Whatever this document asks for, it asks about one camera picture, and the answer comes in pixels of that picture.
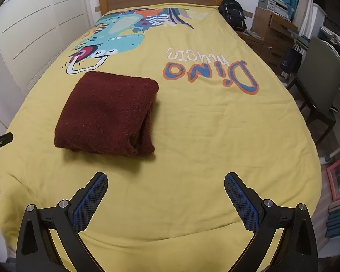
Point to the dark blue tote bag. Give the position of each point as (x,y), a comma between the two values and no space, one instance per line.
(291,61)

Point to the yellow printed blanket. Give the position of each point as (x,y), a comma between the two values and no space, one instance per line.
(215,147)

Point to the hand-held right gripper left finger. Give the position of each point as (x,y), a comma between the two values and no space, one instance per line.
(91,201)

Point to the pink picture frame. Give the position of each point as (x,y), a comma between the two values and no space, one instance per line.
(333,175)

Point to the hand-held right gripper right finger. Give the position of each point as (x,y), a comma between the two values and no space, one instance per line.
(243,204)

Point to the dark red sweater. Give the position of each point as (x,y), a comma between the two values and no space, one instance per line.
(104,113)

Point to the wooden drawer chest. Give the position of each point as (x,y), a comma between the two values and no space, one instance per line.
(272,39)

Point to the grey chair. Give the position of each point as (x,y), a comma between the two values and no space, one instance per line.
(318,82)

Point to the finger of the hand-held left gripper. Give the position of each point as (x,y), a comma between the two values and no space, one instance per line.
(0,141)

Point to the black backpack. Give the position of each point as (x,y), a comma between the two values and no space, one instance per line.
(233,12)

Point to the white wardrobe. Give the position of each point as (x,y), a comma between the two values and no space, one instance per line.
(31,34)

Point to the white printer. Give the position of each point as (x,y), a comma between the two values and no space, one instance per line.
(267,2)

